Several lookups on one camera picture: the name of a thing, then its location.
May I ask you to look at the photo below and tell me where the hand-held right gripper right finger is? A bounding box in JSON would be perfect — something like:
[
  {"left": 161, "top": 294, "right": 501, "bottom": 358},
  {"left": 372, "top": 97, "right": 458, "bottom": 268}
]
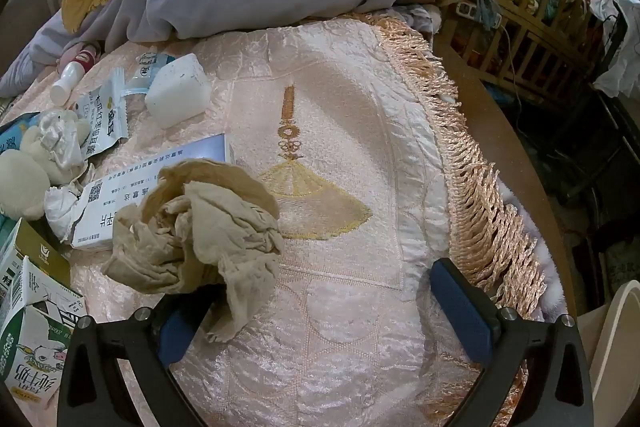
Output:
[{"left": 430, "top": 258, "right": 596, "bottom": 427}]

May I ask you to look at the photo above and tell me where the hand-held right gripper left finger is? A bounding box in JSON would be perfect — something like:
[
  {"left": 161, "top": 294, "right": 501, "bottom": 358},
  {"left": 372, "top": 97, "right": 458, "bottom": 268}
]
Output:
[{"left": 57, "top": 284, "right": 241, "bottom": 427}]

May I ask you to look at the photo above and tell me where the beige cloth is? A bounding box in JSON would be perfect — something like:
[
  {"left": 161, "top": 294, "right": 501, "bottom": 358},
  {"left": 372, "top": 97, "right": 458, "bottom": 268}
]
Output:
[{"left": 101, "top": 159, "right": 286, "bottom": 343}]

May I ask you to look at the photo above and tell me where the long white medicine box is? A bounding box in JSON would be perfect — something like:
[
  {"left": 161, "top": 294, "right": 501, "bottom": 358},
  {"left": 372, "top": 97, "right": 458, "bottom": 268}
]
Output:
[{"left": 72, "top": 169, "right": 163, "bottom": 253}]

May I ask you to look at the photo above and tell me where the white round bin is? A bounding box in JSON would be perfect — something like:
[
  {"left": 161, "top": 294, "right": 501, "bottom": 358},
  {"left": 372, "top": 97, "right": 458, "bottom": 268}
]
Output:
[{"left": 577, "top": 279, "right": 640, "bottom": 408}]

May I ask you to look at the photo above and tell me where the white medicine box blue face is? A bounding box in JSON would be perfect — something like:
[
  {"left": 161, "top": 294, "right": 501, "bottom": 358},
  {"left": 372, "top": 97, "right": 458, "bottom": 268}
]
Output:
[{"left": 145, "top": 133, "right": 238, "bottom": 180}]

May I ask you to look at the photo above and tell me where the cream plush toy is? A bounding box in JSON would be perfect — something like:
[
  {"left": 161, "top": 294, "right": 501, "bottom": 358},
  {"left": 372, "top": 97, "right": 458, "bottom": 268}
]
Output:
[{"left": 0, "top": 107, "right": 96, "bottom": 223}]

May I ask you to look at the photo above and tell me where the white printed snack packet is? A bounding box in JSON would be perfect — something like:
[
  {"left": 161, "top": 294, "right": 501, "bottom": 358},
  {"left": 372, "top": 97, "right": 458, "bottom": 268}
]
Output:
[{"left": 75, "top": 72, "right": 132, "bottom": 158}]

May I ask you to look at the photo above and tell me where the blue white plastic packet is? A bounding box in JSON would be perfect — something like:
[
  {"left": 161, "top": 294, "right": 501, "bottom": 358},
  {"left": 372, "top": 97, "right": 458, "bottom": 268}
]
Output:
[{"left": 120, "top": 52, "right": 171, "bottom": 100}]

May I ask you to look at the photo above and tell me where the green white milk carton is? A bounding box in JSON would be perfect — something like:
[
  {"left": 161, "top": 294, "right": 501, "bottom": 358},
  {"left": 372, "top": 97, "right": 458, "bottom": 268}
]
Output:
[{"left": 0, "top": 257, "right": 88, "bottom": 403}]

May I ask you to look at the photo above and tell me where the olive top milk carton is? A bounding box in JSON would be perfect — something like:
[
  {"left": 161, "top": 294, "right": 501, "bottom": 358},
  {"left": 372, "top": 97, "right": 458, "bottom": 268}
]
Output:
[{"left": 0, "top": 217, "right": 73, "bottom": 293}]

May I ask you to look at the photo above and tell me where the crumpled white tissue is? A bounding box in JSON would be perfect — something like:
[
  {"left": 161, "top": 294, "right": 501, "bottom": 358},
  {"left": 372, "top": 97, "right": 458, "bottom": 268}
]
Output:
[{"left": 44, "top": 179, "right": 96, "bottom": 243}]

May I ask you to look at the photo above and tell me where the white foam block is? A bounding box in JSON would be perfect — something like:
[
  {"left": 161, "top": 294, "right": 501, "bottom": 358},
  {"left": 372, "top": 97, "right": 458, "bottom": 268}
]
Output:
[{"left": 145, "top": 53, "right": 211, "bottom": 128}]

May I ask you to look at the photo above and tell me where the pink embroidered fringed bedspread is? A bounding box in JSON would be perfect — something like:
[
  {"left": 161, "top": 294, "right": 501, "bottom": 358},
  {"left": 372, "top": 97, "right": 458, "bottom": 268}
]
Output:
[{"left": 0, "top": 9, "right": 548, "bottom": 427}]

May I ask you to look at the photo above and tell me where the blue yellow snack packet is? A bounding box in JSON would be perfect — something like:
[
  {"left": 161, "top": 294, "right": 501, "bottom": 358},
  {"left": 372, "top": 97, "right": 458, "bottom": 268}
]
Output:
[{"left": 0, "top": 114, "right": 32, "bottom": 154}]

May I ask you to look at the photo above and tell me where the small white bottle red label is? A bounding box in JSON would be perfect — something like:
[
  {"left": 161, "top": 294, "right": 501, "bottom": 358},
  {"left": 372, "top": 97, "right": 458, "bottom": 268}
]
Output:
[{"left": 49, "top": 44, "right": 99, "bottom": 104}]

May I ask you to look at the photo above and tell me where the wooden crib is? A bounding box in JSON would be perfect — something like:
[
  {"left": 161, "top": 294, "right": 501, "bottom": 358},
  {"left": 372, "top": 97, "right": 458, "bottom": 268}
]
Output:
[{"left": 440, "top": 0, "right": 616, "bottom": 108}]

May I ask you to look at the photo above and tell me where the white plastic bag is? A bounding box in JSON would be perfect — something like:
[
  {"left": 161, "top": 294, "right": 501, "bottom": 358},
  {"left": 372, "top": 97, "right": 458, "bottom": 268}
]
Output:
[{"left": 592, "top": 0, "right": 640, "bottom": 98}]

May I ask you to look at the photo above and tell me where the teal knitted cloth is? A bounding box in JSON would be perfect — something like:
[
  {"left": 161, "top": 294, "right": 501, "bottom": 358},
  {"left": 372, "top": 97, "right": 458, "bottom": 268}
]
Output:
[{"left": 465, "top": 0, "right": 502, "bottom": 28}]

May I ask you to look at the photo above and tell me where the wooden bed frame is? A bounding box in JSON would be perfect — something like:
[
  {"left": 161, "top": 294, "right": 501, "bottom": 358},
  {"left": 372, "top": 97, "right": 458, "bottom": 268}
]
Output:
[{"left": 432, "top": 24, "right": 581, "bottom": 323}]

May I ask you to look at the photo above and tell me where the white power cable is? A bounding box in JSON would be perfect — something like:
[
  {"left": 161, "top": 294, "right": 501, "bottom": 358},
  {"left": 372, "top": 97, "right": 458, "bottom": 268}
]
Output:
[{"left": 499, "top": 24, "right": 525, "bottom": 118}]

